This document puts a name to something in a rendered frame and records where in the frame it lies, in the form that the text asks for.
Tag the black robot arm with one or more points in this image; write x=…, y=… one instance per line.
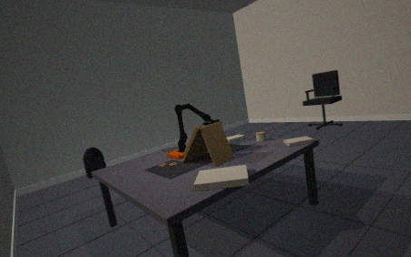
x=183, y=135

